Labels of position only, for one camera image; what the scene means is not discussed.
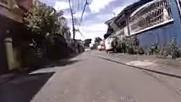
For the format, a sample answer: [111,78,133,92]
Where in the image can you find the red vehicle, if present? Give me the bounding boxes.
[96,41,107,52]

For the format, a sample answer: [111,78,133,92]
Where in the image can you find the white vehicle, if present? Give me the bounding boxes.
[103,36,118,55]

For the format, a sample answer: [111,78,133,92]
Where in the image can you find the grey asphalt road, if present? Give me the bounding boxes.
[1,38,181,102]

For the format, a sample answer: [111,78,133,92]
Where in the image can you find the utility pole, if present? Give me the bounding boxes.
[67,0,78,44]

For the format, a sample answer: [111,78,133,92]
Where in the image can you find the row of bushes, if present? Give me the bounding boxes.
[111,27,181,68]

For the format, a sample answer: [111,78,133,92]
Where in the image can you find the building with dark roof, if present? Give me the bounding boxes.
[100,3,135,41]

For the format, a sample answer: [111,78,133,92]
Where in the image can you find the green trees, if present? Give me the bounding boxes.
[20,0,77,68]

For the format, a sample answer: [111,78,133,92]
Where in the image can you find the overhead wires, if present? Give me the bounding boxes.
[66,0,99,27]

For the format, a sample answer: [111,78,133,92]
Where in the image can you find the blue wall with white railing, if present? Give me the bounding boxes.
[118,0,181,63]

